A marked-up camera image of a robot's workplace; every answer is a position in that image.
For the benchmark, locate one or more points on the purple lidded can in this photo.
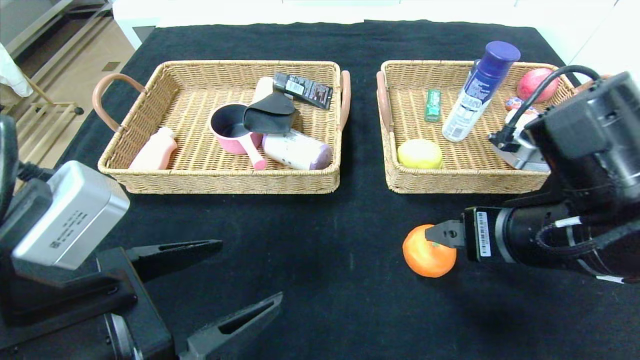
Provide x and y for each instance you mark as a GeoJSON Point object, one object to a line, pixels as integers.
{"type": "Point", "coordinates": [300, 150]}

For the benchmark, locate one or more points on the wicker basket with spatula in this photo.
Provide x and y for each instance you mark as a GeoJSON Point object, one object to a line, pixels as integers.
{"type": "Point", "coordinates": [200, 80]}

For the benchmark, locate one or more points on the beige wheeled metal rack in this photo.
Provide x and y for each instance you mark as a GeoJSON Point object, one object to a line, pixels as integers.
{"type": "Point", "coordinates": [55, 105]}

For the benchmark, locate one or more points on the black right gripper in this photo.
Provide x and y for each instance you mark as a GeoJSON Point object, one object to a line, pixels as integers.
{"type": "Point", "coordinates": [481, 234]}

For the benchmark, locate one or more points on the white table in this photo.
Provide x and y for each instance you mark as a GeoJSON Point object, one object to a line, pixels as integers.
{"type": "Point", "coordinates": [150, 12]}

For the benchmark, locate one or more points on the yellow lemon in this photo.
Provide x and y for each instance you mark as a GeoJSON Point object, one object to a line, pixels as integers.
{"type": "Point", "coordinates": [420, 154]}

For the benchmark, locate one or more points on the white cloth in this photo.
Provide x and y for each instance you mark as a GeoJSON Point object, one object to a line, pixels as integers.
{"type": "Point", "coordinates": [12, 75]}

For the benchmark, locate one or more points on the red blue wrapped snack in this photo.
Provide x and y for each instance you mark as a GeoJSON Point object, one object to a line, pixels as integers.
{"type": "Point", "coordinates": [512, 103]}

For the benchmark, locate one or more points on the black tablecloth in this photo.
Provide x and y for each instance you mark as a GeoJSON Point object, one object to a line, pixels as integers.
{"type": "Point", "coordinates": [250, 40]}

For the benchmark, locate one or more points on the pink lotion bottle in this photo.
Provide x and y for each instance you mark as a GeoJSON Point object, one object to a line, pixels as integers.
{"type": "Point", "coordinates": [157, 152]}

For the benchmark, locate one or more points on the black pouch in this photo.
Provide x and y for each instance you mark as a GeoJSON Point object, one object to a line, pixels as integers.
{"type": "Point", "coordinates": [270, 115]}

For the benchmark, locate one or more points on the pink saucepan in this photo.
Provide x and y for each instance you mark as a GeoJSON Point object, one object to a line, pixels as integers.
{"type": "Point", "coordinates": [230, 142]}

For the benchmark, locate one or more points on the wicker basket with food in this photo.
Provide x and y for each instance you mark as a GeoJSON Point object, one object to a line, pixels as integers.
{"type": "Point", "coordinates": [450, 175]}

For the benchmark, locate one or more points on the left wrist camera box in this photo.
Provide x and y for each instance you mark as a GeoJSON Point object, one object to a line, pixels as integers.
{"type": "Point", "coordinates": [70, 215]}

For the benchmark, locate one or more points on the grey shelf frame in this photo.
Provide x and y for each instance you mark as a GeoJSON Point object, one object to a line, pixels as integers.
{"type": "Point", "coordinates": [50, 30]}

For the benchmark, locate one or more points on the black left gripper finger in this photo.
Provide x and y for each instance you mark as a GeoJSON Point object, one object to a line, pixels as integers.
{"type": "Point", "coordinates": [235, 330]}

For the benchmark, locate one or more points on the orange fruit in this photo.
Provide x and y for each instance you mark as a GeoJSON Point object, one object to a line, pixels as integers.
{"type": "Point", "coordinates": [425, 260]}

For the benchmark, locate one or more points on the white yoghurt drink bottle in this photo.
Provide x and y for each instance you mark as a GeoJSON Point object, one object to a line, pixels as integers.
{"type": "Point", "coordinates": [515, 120]}

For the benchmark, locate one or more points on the blue capped spray can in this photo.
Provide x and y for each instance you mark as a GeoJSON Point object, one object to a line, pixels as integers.
{"type": "Point", "coordinates": [475, 100]}

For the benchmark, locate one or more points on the small clear dark-capped bottle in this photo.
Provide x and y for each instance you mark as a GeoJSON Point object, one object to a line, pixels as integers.
{"type": "Point", "coordinates": [475, 63]}

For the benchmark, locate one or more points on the dark cosmetic tube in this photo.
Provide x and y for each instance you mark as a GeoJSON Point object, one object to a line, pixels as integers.
{"type": "Point", "coordinates": [307, 91]}

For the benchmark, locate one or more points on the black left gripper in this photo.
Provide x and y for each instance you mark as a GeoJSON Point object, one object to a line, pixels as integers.
{"type": "Point", "coordinates": [75, 310]}

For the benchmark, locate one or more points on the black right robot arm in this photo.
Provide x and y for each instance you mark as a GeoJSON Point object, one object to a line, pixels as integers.
{"type": "Point", "coordinates": [590, 150]}

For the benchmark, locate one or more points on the red apple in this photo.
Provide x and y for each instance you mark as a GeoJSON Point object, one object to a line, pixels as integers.
{"type": "Point", "coordinates": [530, 82]}

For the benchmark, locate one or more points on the green gum pack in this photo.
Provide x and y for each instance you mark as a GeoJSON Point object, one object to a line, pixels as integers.
{"type": "Point", "coordinates": [432, 106]}

